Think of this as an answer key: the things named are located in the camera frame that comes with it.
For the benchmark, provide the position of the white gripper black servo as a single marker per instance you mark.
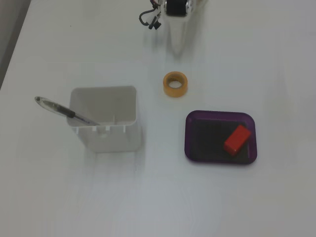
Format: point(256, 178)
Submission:
point(176, 8)

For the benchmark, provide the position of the yellow tape roll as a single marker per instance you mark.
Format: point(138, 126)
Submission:
point(168, 91)

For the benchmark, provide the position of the red rectangular block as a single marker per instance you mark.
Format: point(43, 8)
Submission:
point(235, 141)

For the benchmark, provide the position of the white plastic pen holder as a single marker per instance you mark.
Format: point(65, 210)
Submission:
point(113, 140)

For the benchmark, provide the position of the purple plastic tray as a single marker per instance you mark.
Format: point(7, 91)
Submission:
point(209, 155)

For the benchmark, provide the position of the clear black ballpoint pen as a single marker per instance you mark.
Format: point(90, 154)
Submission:
point(56, 107)

